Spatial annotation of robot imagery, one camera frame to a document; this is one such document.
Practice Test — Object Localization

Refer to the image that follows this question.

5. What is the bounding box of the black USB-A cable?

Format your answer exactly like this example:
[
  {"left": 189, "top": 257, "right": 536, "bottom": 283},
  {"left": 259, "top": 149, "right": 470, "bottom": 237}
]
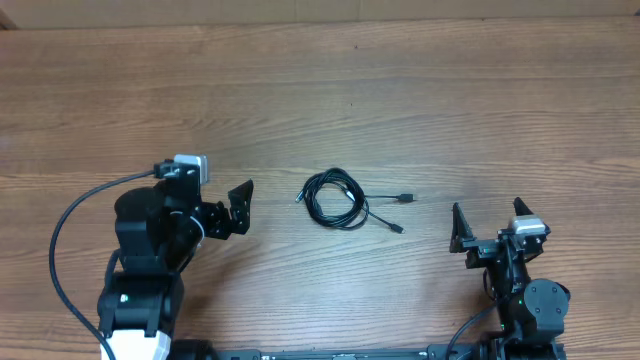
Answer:
[{"left": 303, "top": 167, "right": 416, "bottom": 231}]

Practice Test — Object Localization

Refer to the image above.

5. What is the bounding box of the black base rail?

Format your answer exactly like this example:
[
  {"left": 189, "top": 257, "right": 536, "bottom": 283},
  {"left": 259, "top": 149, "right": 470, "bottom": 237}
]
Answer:
[{"left": 211, "top": 344, "right": 566, "bottom": 360}]

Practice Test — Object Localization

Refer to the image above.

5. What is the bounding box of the black USB-C cable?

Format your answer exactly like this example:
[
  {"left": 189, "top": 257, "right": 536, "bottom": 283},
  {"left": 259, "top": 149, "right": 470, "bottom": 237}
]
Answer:
[{"left": 294, "top": 172, "right": 405, "bottom": 235}]

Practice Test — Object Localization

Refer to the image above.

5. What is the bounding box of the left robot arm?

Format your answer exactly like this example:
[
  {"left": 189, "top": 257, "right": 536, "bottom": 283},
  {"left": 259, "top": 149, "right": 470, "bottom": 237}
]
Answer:
[{"left": 97, "top": 179, "right": 254, "bottom": 359}]

